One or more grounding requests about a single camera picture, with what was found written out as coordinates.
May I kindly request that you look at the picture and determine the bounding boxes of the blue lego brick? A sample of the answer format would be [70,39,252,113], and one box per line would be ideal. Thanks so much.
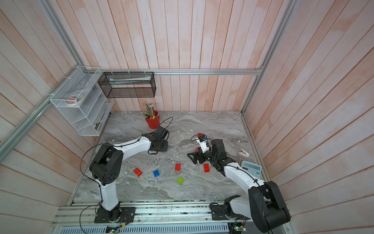
[153,170,160,177]

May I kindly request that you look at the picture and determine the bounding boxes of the lime lego brick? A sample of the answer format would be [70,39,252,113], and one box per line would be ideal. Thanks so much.
[177,177,184,184]

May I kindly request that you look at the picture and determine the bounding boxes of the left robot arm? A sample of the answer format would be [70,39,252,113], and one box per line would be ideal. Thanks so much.
[89,126,169,222]

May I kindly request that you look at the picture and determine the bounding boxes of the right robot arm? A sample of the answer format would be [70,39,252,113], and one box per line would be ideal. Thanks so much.
[188,134,291,233]

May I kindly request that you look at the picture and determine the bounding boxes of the red pen cup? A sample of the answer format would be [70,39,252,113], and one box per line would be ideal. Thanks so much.
[145,111,160,129]

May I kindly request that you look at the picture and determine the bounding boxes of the pens in cup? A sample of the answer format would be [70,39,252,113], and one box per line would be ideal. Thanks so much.
[145,103,158,119]

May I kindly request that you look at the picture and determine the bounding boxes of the small white pink object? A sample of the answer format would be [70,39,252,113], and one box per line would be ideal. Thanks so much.
[238,149,250,158]

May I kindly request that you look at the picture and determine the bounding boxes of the calculator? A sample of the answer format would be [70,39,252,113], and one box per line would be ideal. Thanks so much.
[241,161,262,179]

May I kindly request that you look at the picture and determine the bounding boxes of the black mesh basket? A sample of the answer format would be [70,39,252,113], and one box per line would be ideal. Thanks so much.
[98,71,156,98]

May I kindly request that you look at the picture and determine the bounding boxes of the tape roll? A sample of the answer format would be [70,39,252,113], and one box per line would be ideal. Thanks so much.
[64,93,82,106]

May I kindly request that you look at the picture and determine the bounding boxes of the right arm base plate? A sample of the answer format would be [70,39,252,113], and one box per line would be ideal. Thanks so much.
[209,203,246,220]

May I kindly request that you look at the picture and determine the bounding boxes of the aluminium rail front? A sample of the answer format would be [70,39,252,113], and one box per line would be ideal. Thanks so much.
[51,200,293,227]

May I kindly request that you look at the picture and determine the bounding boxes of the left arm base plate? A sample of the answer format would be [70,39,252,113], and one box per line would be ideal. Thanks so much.
[94,206,136,223]

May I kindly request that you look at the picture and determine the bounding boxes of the white wire shelf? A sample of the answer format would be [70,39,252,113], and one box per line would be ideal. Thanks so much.
[50,66,114,137]

